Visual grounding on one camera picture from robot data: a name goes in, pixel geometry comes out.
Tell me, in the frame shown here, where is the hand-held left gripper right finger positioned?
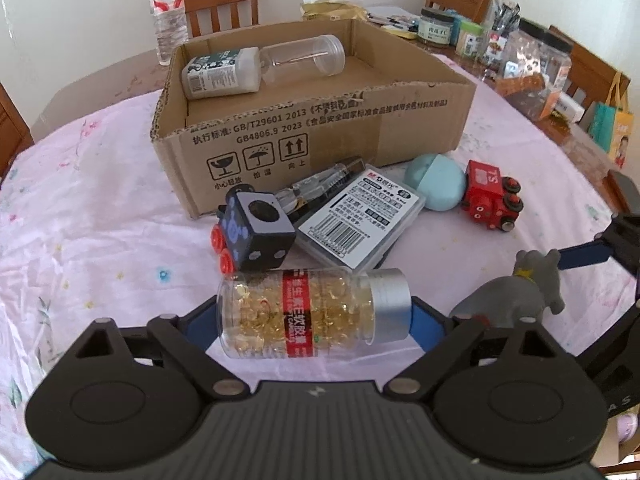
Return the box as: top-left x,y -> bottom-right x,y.
382,296 -> 573,397

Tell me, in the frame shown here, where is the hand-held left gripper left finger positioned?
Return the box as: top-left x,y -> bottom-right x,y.
75,296 -> 247,398

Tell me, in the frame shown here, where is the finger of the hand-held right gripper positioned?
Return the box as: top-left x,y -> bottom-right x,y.
575,302 -> 640,377
556,212 -> 640,281

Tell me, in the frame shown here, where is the grey toy elephant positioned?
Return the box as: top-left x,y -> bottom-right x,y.
449,249 -> 566,333

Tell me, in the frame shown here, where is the clear capsule bottle silver cap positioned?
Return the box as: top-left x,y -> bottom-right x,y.
216,267 -> 412,361

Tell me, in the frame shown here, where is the black toy train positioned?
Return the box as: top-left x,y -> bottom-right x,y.
210,191 -> 297,275

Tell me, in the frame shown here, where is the red toy train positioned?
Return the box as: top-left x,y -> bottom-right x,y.
460,160 -> 525,233

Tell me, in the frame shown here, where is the clear plastic case white label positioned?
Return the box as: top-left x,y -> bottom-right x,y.
295,164 -> 427,271

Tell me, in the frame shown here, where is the teal oval case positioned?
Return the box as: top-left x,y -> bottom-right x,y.
403,154 -> 468,212

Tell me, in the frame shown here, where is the clear plastic stapler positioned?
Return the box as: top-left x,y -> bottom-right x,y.
272,156 -> 366,221

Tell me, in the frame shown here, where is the brown cardboard box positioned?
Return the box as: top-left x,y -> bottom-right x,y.
150,19 -> 477,219

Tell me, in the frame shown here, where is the paper gift bag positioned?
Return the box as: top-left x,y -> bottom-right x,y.
586,72 -> 636,168

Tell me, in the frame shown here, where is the small white box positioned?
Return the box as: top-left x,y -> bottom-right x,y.
552,92 -> 586,123

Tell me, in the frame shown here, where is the pink floral tablecloth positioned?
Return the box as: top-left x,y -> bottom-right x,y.
0,52 -> 640,480

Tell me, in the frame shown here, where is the large clear jar black lid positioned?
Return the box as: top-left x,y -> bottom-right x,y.
502,17 -> 573,121

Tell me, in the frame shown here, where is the clear holder with utensils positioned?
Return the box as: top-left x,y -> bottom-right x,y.
486,0 -> 523,63

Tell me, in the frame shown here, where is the white bottle dark label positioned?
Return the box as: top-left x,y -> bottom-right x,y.
181,46 -> 264,100

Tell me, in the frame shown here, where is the black lid jar green label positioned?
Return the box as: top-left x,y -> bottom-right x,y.
417,7 -> 456,47

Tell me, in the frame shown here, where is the empty clear plastic jar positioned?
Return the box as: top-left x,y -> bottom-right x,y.
260,34 -> 347,87

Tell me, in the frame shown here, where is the pile of papers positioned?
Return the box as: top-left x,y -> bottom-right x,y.
367,7 -> 422,41

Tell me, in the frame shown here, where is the clear water bottle red label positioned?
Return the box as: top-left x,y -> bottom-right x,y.
148,0 -> 189,67

